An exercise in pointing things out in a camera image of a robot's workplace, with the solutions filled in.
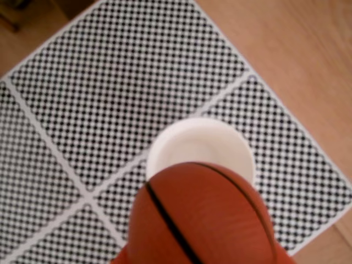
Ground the white paper cup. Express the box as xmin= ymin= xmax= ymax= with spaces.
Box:
xmin=146 ymin=117 xmax=256 ymax=185

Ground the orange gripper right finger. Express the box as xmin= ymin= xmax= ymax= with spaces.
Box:
xmin=274 ymin=247 xmax=298 ymax=264

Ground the small orange basketball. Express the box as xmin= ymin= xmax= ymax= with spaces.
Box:
xmin=128 ymin=161 xmax=277 ymax=264

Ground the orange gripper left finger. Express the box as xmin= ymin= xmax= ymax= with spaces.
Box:
xmin=109 ymin=244 xmax=133 ymax=264

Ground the black white checkerboard paper sheet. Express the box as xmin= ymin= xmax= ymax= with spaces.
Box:
xmin=0 ymin=0 xmax=251 ymax=200
xmin=0 ymin=81 xmax=86 ymax=264
xmin=90 ymin=71 xmax=352 ymax=257
xmin=0 ymin=205 xmax=131 ymax=264

